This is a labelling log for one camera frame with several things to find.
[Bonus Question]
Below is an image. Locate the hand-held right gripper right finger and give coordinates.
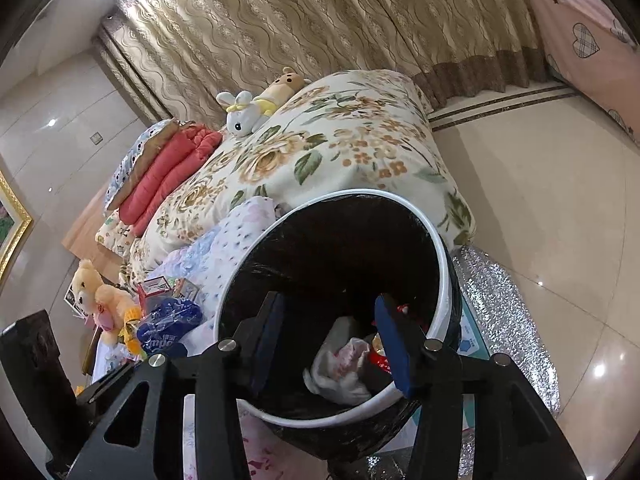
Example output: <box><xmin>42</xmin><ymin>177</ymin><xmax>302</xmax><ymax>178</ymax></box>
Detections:
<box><xmin>374</xmin><ymin>294</ymin><xmax>576</xmax><ymax>480</ymax></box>

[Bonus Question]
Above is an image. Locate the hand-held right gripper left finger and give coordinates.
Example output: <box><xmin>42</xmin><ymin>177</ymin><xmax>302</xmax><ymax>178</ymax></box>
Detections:
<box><xmin>65</xmin><ymin>290</ymin><xmax>288</xmax><ymax>480</ymax></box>

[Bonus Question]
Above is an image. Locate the black-lined white-rimmed trash bin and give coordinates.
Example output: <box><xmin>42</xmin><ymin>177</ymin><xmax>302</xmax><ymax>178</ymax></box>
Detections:
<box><xmin>212</xmin><ymin>189</ymin><xmax>463</xmax><ymax>480</ymax></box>

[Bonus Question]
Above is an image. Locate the yellow green snack packet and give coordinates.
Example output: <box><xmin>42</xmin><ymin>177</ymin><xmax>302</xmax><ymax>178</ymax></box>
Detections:
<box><xmin>119</xmin><ymin>310</ymin><xmax>147</xmax><ymax>358</ymax></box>

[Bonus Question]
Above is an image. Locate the red snack wrapper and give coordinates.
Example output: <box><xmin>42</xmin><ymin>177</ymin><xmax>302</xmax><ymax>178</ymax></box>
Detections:
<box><xmin>369</xmin><ymin>302</ymin><xmax>417</xmax><ymax>376</ymax></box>

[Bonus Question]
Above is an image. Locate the crumpled white plastic bag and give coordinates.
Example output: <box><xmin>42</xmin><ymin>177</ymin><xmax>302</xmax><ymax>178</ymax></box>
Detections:
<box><xmin>305</xmin><ymin>316</ymin><xmax>396</xmax><ymax>406</ymax></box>

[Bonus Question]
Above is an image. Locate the teal white box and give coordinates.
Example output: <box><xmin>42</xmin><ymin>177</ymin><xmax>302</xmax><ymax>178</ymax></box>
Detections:
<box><xmin>459</xmin><ymin>305</ymin><xmax>493</xmax><ymax>361</ymax></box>

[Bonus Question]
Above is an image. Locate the blue pink floral blanket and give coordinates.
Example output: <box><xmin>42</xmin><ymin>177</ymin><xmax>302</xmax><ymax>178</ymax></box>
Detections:
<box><xmin>90</xmin><ymin>195</ymin><xmax>281</xmax><ymax>480</ymax></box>

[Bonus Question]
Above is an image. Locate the blue plastic snack bag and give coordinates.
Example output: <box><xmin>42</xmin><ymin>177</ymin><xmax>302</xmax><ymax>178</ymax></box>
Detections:
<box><xmin>136</xmin><ymin>296</ymin><xmax>203</xmax><ymax>358</ymax></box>

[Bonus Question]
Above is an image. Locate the peach teddy bear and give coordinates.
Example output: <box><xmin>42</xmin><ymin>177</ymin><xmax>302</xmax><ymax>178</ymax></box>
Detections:
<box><xmin>70</xmin><ymin>259</ymin><xmax>142</xmax><ymax>346</ymax></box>

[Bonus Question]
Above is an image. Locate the silver foil mat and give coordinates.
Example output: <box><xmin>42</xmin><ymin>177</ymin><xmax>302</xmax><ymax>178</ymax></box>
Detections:
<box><xmin>450</xmin><ymin>245</ymin><xmax>561</xmax><ymax>480</ymax></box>

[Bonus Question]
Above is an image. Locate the red white carton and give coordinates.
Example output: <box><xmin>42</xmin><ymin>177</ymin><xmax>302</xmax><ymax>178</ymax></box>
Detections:
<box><xmin>137</xmin><ymin>276</ymin><xmax>173</xmax><ymax>312</ymax></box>

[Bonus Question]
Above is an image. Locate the wooden headboard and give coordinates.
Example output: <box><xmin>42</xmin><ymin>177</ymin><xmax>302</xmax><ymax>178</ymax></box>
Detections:
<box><xmin>62</xmin><ymin>180</ymin><xmax>126</xmax><ymax>261</ymax></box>

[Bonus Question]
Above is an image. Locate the cartoon print pillow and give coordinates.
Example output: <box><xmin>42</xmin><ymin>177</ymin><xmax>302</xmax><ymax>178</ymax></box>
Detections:
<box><xmin>95</xmin><ymin>210</ymin><xmax>135</xmax><ymax>257</ymax></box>

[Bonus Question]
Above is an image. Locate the folded red quilt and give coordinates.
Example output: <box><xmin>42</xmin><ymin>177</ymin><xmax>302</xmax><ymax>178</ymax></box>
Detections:
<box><xmin>120</xmin><ymin>122</ymin><xmax>223</xmax><ymax>238</ymax></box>

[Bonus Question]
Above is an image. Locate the beige floral quilt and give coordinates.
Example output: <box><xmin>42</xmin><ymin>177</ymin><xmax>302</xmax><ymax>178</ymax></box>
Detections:
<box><xmin>95</xmin><ymin>69</ymin><xmax>476</xmax><ymax>291</ymax></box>

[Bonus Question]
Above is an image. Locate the white rabbit plush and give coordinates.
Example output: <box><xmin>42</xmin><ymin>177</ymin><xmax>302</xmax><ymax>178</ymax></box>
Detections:
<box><xmin>216</xmin><ymin>91</ymin><xmax>271</xmax><ymax>136</ymax></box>

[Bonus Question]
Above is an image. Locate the polka-dot pillow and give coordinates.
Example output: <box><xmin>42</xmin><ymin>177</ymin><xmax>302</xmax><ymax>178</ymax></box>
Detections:
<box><xmin>104</xmin><ymin>119</ymin><xmax>181</xmax><ymax>211</ymax></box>

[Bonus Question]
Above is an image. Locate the brown bear plush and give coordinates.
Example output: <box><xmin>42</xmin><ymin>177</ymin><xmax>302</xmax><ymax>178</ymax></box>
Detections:
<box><xmin>252</xmin><ymin>67</ymin><xmax>308</xmax><ymax>116</ymax></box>

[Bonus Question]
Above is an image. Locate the pink heart-print bedding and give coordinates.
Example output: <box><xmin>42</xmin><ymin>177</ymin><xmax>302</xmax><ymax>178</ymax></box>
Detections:
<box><xmin>517</xmin><ymin>0</ymin><xmax>640</xmax><ymax>148</ymax></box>

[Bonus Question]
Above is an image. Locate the gold picture frame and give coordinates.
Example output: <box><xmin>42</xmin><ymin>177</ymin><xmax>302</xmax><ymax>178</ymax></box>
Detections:
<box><xmin>0</xmin><ymin>170</ymin><xmax>34</xmax><ymax>281</ymax></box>

